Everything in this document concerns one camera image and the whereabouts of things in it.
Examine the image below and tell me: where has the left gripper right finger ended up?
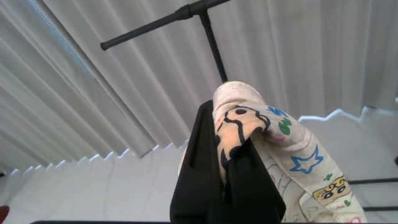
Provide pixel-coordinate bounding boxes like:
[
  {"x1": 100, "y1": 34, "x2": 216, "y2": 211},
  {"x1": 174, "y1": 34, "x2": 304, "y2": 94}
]
[{"x1": 224, "y1": 138, "x2": 287, "y2": 223}]

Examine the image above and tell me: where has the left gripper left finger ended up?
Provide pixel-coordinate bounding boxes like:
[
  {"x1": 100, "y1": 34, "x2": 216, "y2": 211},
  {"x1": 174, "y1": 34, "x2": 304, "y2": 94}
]
[{"x1": 169, "y1": 100, "x2": 225, "y2": 223}]

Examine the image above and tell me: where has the cream printed garment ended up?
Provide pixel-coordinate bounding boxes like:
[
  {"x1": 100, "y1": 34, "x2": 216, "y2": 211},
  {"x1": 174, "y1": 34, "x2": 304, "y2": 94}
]
[{"x1": 177, "y1": 80, "x2": 368, "y2": 223}]

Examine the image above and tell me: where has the black clothes rack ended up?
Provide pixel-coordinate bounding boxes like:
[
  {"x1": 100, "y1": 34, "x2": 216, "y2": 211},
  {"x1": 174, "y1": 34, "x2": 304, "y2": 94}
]
[{"x1": 99, "y1": 0, "x2": 398, "y2": 213}]

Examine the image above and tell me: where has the white curtain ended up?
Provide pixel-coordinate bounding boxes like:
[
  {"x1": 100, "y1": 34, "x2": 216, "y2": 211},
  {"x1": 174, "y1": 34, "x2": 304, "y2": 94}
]
[{"x1": 0, "y1": 0, "x2": 398, "y2": 175}]

